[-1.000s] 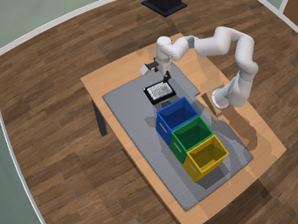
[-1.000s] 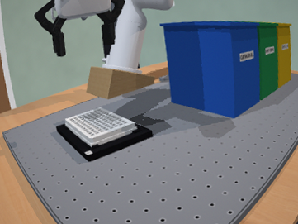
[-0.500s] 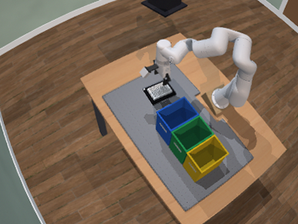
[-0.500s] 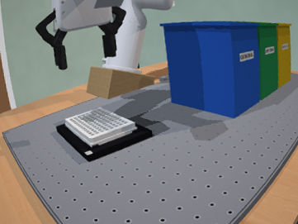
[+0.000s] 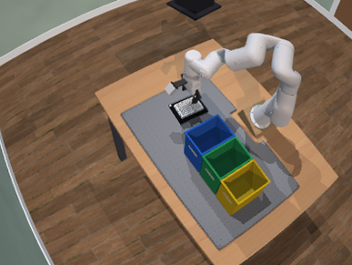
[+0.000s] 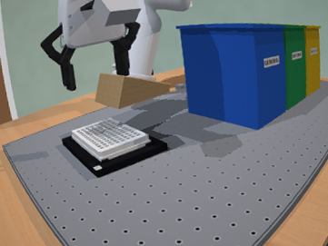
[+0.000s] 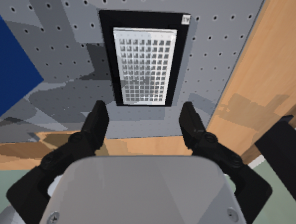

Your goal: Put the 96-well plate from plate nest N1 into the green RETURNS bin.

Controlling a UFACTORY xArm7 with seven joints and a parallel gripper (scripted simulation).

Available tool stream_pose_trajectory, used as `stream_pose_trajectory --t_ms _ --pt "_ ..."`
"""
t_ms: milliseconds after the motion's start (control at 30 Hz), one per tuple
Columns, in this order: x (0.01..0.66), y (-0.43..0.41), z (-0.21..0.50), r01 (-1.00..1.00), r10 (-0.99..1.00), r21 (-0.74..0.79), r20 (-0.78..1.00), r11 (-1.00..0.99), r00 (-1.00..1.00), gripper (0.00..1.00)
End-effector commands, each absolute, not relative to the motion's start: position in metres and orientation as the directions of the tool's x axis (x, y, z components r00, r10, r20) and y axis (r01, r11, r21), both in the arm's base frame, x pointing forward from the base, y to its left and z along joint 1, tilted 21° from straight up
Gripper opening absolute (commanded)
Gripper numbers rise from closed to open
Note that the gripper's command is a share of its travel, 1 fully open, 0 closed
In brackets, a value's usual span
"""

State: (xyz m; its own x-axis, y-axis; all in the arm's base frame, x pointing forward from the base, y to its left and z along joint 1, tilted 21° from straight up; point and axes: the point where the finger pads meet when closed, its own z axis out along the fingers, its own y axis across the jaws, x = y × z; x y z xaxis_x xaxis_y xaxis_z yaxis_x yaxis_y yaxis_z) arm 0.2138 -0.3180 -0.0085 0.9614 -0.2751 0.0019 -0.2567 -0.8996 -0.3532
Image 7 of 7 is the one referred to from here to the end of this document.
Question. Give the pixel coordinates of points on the blue bin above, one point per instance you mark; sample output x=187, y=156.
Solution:
x=18, y=75

